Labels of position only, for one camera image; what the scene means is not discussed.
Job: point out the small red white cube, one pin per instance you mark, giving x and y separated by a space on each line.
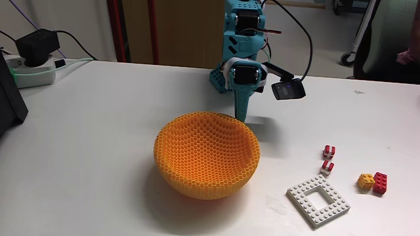
329 151
327 167

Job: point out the yellow toy brick cube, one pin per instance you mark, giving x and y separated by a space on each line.
365 181

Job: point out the orange honeycomb bowl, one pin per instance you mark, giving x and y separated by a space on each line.
203 154

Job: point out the wooden cabinet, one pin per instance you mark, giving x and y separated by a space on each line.
190 32

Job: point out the white wheeled stand leg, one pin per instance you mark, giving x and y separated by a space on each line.
361 29

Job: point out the dark office chair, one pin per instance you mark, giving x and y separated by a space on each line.
384 39

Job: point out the red toy brick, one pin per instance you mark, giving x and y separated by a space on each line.
380 183

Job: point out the person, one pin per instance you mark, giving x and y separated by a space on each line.
411 49

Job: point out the small black plug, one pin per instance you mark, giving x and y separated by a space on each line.
59 63

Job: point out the black power adapter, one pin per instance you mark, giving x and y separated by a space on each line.
37 46

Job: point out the white power strip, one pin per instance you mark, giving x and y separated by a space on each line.
33 77

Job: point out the black box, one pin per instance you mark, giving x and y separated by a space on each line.
10 98

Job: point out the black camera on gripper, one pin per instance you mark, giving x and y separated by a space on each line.
288 90

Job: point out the red vertical frame bar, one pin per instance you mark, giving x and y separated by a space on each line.
115 29
153 32

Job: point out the white toy brick frame plate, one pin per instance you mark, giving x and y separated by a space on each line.
298 193

